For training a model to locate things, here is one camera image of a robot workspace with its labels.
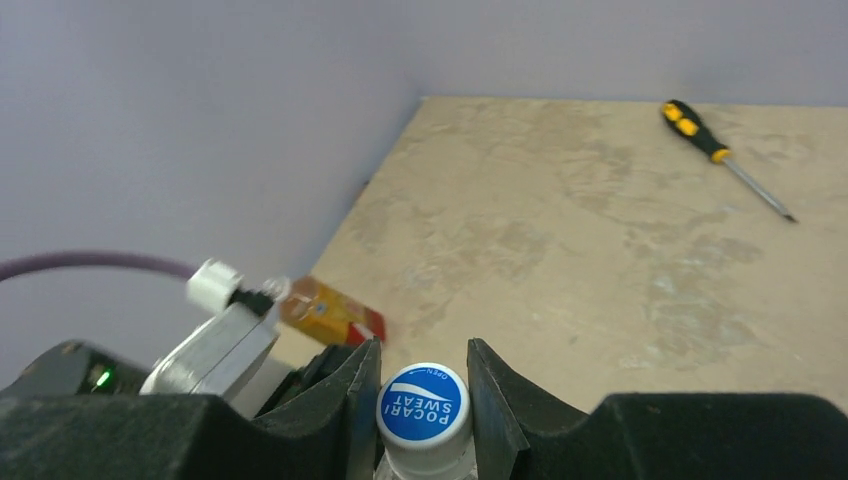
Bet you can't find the tea bottle with yellow-red label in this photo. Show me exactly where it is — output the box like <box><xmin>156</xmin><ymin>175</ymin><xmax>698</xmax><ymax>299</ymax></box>
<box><xmin>262</xmin><ymin>275</ymin><xmax>387</xmax><ymax>346</ymax></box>

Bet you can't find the yellow-black screwdriver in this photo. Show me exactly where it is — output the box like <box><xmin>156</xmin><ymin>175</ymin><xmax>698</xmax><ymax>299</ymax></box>
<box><xmin>660</xmin><ymin>99</ymin><xmax>798</xmax><ymax>223</ymax></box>

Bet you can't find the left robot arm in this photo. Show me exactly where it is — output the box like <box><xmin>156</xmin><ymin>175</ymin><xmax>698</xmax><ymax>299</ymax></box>
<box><xmin>1</xmin><ymin>340</ymin><xmax>354</xmax><ymax>418</ymax></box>

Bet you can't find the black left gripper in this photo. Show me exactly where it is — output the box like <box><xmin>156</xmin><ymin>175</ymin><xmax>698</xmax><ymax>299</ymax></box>
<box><xmin>255</xmin><ymin>345</ymin><xmax>355</xmax><ymax>418</ymax></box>

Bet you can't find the blue-white Pocari Sweat cap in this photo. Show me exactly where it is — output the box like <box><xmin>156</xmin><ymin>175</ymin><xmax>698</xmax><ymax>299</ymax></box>
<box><xmin>376</xmin><ymin>362</ymin><xmax>475</xmax><ymax>472</ymax></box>

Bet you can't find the clear plastic bottle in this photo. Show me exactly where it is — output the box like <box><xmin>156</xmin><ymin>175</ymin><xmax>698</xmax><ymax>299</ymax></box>
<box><xmin>373</xmin><ymin>456</ymin><xmax>479</xmax><ymax>480</ymax></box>

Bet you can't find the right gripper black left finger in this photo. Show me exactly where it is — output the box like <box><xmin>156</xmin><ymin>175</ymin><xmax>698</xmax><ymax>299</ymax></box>
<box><xmin>1</xmin><ymin>340</ymin><xmax>381</xmax><ymax>479</ymax></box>

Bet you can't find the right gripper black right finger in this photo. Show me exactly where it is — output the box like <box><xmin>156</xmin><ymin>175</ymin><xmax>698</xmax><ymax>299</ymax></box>
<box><xmin>467</xmin><ymin>338</ymin><xmax>847</xmax><ymax>479</ymax></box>

